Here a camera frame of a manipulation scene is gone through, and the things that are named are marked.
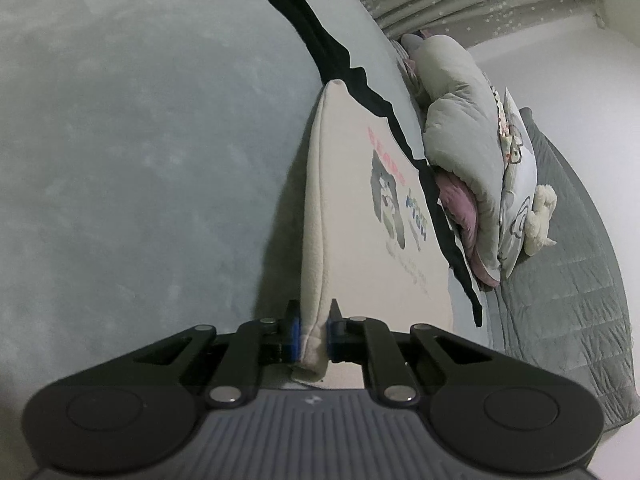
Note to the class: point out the grey comforter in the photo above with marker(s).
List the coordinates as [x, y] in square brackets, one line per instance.
[460, 110]

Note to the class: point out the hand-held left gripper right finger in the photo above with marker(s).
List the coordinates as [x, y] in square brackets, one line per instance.
[333, 337]

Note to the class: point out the pink pillow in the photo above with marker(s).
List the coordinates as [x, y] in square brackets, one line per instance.
[457, 200]

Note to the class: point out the white printed pillow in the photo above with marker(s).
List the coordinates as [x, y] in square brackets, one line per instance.
[520, 160]

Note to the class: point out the cream plush toy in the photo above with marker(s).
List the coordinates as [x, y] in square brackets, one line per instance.
[542, 205]

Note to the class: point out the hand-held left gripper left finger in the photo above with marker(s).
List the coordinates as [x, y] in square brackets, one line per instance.
[295, 332]

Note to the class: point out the black garment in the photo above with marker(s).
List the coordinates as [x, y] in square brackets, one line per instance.
[327, 50]

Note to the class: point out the cream printed pillowcase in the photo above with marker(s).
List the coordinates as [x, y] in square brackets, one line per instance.
[350, 210]

